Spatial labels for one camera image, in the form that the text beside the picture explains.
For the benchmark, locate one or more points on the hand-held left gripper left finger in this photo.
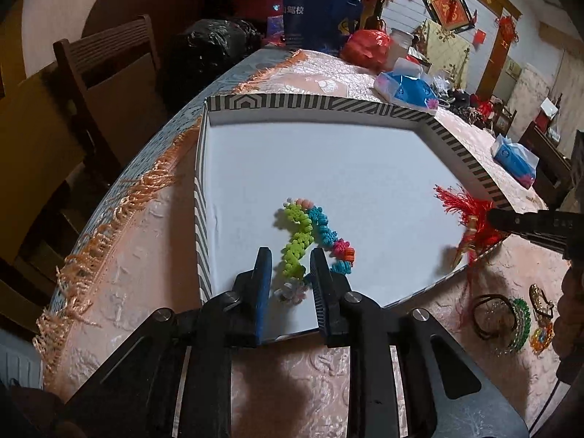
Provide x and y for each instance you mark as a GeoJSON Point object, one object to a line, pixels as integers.
{"type": "Point", "coordinates": [263, 283]}

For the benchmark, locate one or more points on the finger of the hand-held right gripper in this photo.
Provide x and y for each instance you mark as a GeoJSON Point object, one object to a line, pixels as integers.
{"type": "Point", "coordinates": [515, 222]}

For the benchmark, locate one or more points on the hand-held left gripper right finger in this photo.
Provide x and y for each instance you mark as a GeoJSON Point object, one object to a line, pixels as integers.
{"type": "Point", "coordinates": [318, 292]}

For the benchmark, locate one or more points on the red tassel ornament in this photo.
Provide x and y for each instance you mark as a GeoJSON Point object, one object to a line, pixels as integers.
{"type": "Point", "coordinates": [461, 203]}

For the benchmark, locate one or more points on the striped cardboard box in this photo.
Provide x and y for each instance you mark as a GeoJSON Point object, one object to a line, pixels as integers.
{"type": "Point", "coordinates": [342, 169]}

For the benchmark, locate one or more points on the blue tissue pack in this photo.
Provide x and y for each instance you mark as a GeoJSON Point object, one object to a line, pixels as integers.
{"type": "Point", "coordinates": [513, 159]}
{"type": "Point", "coordinates": [406, 86]}

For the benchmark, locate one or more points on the dark wooden chair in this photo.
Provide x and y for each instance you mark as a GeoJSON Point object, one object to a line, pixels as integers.
{"type": "Point", "coordinates": [547, 164]}

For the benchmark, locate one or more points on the blue patterned tablecloth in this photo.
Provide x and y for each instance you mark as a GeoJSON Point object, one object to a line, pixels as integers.
{"type": "Point", "coordinates": [150, 143]}

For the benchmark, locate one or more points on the cream floral cloth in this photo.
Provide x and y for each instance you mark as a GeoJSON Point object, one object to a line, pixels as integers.
{"type": "Point", "coordinates": [445, 50]}

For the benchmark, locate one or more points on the white jar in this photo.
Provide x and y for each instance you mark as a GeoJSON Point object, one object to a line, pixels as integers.
{"type": "Point", "coordinates": [401, 45]}

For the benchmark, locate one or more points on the red plastic bag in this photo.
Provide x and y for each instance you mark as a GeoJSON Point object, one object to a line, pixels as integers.
{"type": "Point", "coordinates": [367, 48]}

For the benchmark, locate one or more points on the dark glass bottle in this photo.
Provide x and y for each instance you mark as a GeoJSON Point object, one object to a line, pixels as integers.
{"type": "Point", "coordinates": [375, 16]}

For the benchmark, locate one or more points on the white radiator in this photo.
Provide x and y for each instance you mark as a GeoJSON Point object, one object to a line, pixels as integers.
{"type": "Point", "coordinates": [20, 365]}

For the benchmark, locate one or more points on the blue paper bag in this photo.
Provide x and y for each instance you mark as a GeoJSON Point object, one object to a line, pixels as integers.
{"type": "Point", "coordinates": [319, 18]}

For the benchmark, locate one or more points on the red knot wall decoration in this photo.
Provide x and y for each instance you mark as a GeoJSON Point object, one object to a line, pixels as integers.
{"type": "Point", "coordinates": [505, 27]}

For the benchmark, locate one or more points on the diamond framed wall decoration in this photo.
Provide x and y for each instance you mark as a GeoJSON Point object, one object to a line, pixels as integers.
{"type": "Point", "coordinates": [449, 9]}

